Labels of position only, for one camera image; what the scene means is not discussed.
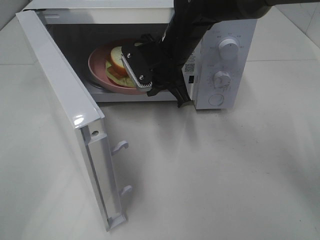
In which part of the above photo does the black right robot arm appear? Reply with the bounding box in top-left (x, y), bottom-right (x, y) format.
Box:
top-left (121, 0), bottom-right (272, 107)

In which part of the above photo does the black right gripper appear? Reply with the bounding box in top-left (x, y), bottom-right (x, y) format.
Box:
top-left (121, 0), bottom-right (213, 108)

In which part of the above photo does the glass microwave turntable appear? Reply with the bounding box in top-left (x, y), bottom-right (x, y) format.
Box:
top-left (88, 79), bottom-right (110, 93)

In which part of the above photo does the white timer knob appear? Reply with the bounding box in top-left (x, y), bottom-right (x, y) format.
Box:
top-left (213, 71), bottom-right (232, 89)

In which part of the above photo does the white microwave oven body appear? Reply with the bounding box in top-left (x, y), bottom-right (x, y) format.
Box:
top-left (21, 0), bottom-right (257, 110)

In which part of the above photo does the white microwave door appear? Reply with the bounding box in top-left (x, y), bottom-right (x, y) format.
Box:
top-left (16, 10), bottom-right (132, 231)

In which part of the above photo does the pink plate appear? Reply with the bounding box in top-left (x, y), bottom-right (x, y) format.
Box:
top-left (88, 38), bottom-right (145, 95)

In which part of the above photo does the round white door button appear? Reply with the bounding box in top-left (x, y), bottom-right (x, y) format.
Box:
top-left (208, 94), bottom-right (224, 107)

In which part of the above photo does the upper white power knob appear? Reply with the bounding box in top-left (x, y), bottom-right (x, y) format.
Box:
top-left (218, 37), bottom-right (240, 60)

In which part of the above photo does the sandwich with lettuce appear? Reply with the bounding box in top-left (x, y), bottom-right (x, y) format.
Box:
top-left (105, 45), bottom-right (135, 88)

